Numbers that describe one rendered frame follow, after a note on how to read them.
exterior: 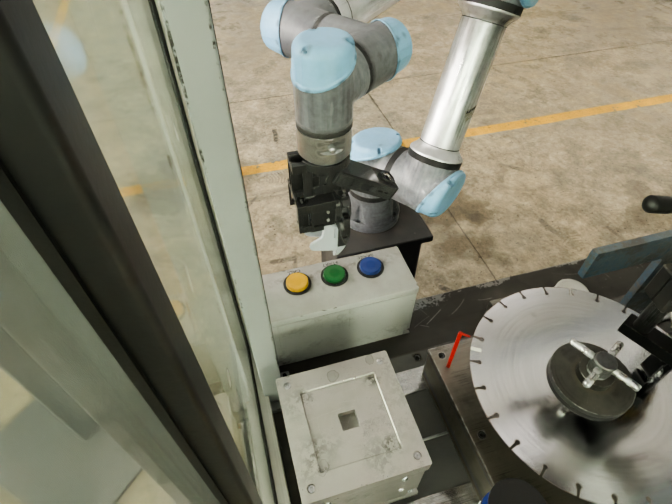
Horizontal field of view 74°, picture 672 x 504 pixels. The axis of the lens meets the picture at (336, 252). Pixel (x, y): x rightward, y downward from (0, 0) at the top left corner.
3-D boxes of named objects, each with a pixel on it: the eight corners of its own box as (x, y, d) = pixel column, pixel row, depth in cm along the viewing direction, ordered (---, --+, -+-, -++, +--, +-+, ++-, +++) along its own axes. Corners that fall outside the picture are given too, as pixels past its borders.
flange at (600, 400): (558, 332, 68) (565, 323, 66) (638, 368, 64) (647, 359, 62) (538, 391, 62) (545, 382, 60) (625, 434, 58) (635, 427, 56)
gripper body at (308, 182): (289, 206, 73) (283, 142, 64) (340, 196, 74) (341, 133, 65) (300, 238, 68) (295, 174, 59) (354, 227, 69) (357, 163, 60)
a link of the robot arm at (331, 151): (343, 105, 62) (361, 137, 57) (342, 134, 66) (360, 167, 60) (290, 113, 61) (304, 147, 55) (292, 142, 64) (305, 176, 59)
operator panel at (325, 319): (275, 367, 87) (266, 324, 75) (265, 321, 94) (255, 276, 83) (409, 332, 92) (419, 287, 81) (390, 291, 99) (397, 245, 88)
